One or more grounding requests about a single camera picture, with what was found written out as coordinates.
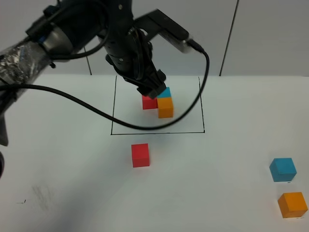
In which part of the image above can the red template cube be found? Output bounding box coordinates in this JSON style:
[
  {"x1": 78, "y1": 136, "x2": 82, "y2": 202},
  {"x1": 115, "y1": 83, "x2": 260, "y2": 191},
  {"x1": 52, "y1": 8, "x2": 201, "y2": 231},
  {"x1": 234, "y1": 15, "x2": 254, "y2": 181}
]
[{"x1": 142, "y1": 95, "x2": 158, "y2": 110}]

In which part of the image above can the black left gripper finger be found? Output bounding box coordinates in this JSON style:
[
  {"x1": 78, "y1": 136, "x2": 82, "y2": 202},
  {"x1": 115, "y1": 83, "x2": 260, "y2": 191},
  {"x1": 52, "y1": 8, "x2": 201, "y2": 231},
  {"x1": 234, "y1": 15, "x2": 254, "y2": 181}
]
[
  {"x1": 147, "y1": 70, "x2": 166, "y2": 92},
  {"x1": 132, "y1": 83, "x2": 164, "y2": 99}
]

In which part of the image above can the black left camera cable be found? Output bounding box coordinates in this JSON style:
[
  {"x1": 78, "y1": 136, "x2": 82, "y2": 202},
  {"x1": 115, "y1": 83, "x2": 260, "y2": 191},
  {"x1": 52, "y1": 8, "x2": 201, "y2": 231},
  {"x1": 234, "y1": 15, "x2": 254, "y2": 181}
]
[{"x1": 0, "y1": 40, "x2": 210, "y2": 130}]

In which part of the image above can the orange template cube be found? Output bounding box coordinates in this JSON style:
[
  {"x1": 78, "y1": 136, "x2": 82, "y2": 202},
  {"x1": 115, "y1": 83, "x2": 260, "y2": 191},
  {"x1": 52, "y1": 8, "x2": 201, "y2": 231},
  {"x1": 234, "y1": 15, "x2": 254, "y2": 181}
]
[{"x1": 157, "y1": 97, "x2": 174, "y2": 118}]

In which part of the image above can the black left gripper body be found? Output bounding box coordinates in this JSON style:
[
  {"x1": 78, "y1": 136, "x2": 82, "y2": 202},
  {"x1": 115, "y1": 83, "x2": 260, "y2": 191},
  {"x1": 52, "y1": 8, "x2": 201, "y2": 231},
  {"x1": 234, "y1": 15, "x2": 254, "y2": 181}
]
[{"x1": 104, "y1": 23, "x2": 157, "y2": 85}]

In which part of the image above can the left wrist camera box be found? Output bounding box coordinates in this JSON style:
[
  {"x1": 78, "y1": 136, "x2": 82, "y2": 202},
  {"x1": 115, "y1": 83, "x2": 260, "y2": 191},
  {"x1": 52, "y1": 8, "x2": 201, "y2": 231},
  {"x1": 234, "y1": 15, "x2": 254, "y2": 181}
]
[{"x1": 134, "y1": 9, "x2": 191, "y2": 54}]

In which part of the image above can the blue template cube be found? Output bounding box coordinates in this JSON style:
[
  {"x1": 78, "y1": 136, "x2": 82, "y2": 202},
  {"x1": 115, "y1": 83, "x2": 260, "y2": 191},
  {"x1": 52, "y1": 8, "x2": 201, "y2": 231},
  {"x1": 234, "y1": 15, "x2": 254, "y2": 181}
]
[{"x1": 157, "y1": 87, "x2": 171, "y2": 99}]

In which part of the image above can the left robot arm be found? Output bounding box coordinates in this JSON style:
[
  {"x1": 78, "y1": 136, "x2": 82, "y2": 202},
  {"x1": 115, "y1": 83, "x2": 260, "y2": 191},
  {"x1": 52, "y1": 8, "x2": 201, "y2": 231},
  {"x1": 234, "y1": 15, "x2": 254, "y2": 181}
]
[{"x1": 0, "y1": 0, "x2": 166, "y2": 99}]

